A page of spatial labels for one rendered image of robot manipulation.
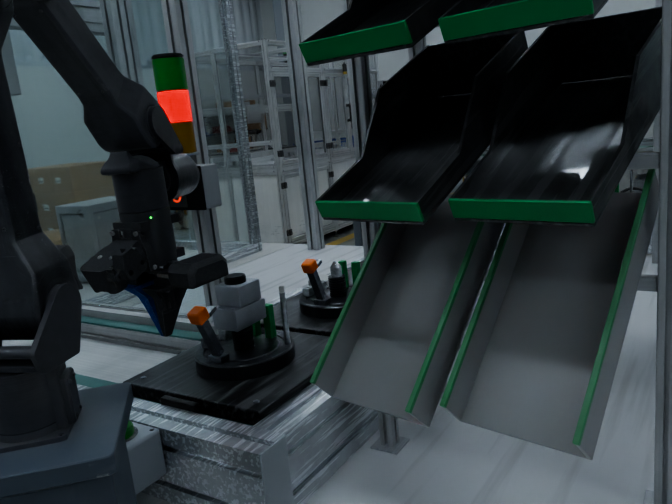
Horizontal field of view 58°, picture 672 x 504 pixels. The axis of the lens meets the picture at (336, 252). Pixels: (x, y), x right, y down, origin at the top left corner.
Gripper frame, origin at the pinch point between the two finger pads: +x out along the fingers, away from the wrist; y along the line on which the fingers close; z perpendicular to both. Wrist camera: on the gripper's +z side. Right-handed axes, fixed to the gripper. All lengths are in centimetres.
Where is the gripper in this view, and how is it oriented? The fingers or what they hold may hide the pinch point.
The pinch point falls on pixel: (162, 308)
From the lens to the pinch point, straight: 76.8
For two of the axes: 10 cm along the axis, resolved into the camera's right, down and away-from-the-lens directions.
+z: -5.4, 2.5, -8.1
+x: 1.1, 9.7, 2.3
